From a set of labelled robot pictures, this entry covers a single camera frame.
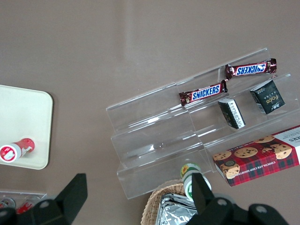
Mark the oval light wicker basket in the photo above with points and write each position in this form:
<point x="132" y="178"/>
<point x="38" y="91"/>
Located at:
<point x="152" y="204"/>

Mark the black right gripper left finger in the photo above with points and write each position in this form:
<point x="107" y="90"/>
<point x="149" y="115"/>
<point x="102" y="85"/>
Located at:
<point x="68" y="201"/>

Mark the beige plastic tray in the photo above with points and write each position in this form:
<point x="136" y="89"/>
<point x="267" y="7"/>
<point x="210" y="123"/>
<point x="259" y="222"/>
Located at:
<point x="23" y="112"/>

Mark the silver foil packet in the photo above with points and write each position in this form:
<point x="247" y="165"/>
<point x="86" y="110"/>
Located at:
<point x="173" y="213"/>

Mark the clear acrylic tiered stand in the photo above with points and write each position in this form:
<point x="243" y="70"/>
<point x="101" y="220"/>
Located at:
<point x="152" y="131"/>

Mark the red white yogurt bottle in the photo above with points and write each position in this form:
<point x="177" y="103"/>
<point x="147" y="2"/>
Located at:
<point x="23" y="146"/>

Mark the Snickers chocolate bar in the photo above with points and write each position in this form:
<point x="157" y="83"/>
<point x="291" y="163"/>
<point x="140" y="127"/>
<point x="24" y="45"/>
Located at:
<point x="206" y="93"/>
<point x="250" y="69"/>

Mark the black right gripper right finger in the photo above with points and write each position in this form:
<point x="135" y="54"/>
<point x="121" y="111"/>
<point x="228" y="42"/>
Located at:
<point x="220" y="211"/>

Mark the red tartan cookie box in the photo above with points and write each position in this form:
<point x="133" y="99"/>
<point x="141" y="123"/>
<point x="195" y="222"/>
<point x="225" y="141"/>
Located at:
<point x="257" y="161"/>

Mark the green white yogurt bottle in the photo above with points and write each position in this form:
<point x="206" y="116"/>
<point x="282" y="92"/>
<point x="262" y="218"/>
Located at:
<point x="187" y="172"/>

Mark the clear acrylic bottle rack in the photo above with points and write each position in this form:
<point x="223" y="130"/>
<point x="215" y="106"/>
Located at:
<point x="14" y="193"/>

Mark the small black box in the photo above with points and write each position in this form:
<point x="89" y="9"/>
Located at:
<point x="232" y="113"/>
<point x="269" y="98"/>

